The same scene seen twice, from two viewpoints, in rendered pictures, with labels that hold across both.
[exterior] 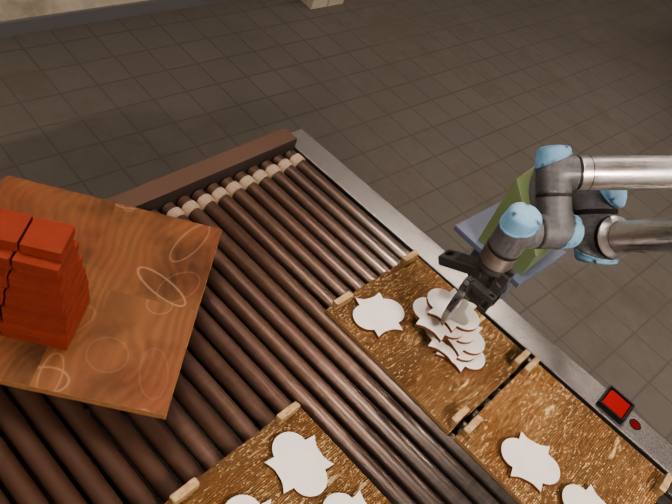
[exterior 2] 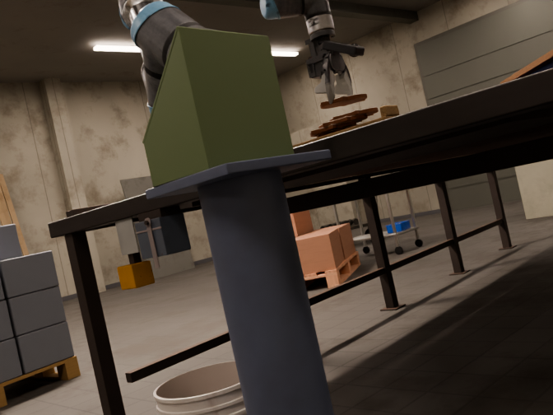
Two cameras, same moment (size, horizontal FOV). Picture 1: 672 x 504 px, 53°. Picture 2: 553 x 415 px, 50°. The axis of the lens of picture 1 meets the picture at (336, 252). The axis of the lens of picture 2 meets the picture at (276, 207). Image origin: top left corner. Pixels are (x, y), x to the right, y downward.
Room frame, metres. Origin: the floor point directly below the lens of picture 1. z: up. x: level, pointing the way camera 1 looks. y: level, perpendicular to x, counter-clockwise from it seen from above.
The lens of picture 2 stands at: (2.82, -0.16, 0.77)
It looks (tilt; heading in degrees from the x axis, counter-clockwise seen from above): 0 degrees down; 194
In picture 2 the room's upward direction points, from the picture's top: 12 degrees counter-clockwise
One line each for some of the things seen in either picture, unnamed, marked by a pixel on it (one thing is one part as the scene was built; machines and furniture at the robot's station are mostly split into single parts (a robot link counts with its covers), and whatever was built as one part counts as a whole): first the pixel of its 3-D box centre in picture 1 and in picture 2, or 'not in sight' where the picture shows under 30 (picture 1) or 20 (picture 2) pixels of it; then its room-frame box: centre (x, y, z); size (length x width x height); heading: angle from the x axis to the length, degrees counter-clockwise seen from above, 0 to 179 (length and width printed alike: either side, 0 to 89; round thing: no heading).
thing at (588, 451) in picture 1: (563, 459); not in sight; (0.92, -0.66, 0.93); 0.41 x 0.35 x 0.02; 61
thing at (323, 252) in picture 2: not in sight; (301, 243); (-2.99, -1.40, 0.39); 1.41 x 1.07 x 0.79; 166
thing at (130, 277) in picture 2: not in sight; (131, 253); (0.97, -1.14, 0.74); 0.09 x 0.08 x 0.24; 62
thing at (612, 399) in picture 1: (615, 404); not in sight; (1.14, -0.80, 0.92); 0.06 x 0.06 x 0.01; 62
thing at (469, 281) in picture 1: (486, 280); (324, 55); (1.12, -0.34, 1.17); 0.09 x 0.08 x 0.12; 65
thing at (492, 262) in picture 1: (499, 254); (320, 26); (1.13, -0.33, 1.25); 0.08 x 0.08 x 0.05
